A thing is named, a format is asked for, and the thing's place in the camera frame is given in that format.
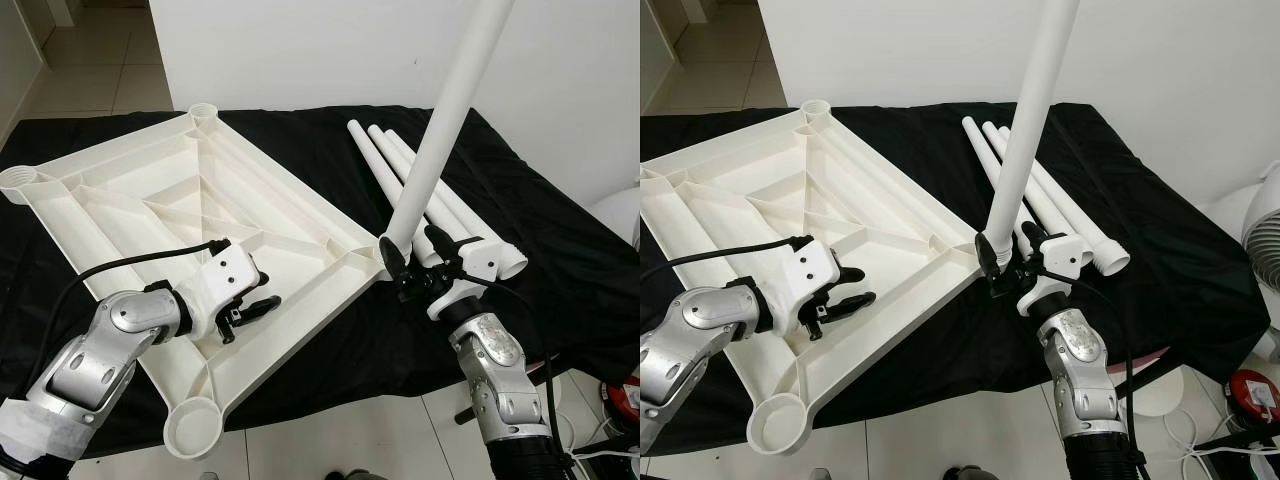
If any white plastic table leg tube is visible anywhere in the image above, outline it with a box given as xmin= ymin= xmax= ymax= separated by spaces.
xmin=378 ymin=0 xmax=518 ymax=256
xmin=346 ymin=117 xmax=441 ymax=269
xmin=976 ymin=0 xmax=1083 ymax=256
xmin=1000 ymin=124 xmax=1132 ymax=278
xmin=388 ymin=130 xmax=529 ymax=282
xmin=961 ymin=116 xmax=1038 ymax=263
xmin=982 ymin=121 xmax=1093 ymax=263
xmin=368 ymin=124 xmax=486 ymax=263

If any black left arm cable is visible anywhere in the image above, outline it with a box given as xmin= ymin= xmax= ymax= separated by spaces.
xmin=640 ymin=235 xmax=813 ymax=283
xmin=25 ymin=238 xmax=227 ymax=371

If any white round fan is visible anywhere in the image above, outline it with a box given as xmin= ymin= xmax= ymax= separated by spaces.
xmin=1205 ymin=183 xmax=1280 ymax=366
xmin=588 ymin=192 xmax=641 ymax=251

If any white round stand base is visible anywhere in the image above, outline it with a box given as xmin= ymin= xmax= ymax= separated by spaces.
xmin=1130 ymin=365 xmax=1206 ymax=423

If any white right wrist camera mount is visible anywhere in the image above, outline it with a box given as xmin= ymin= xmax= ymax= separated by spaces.
xmin=1015 ymin=232 xmax=1086 ymax=313
xmin=425 ymin=235 xmax=501 ymax=321

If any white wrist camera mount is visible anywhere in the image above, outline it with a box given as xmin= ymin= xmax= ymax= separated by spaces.
xmin=178 ymin=240 xmax=263 ymax=346
xmin=765 ymin=238 xmax=846 ymax=341
xmin=1015 ymin=232 xmax=1086 ymax=313
xmin=425 ymin=235 xmax=501 ymax=321

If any red round cable reel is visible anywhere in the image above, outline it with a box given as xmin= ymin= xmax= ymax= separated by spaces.
xmin=1228 ymin=368 xmax=1280 ymax=416
xmin=600 ymin=378 xmax=641 ymax=421

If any white plastic children table top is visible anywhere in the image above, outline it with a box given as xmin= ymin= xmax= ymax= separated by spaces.
xmin=640 ymin=99 xmax=991 ymax=461
xmin=0 ymin=102 xmax=393 ymax=461

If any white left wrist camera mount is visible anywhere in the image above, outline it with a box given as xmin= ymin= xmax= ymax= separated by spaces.
xmin=765 ymin=238 xmax=846 ymax=341
xmin=178 ymin=240 xmax=263 ymax=346

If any black tablecloth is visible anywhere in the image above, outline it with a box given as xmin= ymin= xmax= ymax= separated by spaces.
xmin=0 ymin=105 xmax=641 ymax=461
xmin=640 ymin=100 xmax=1271 ymax=456

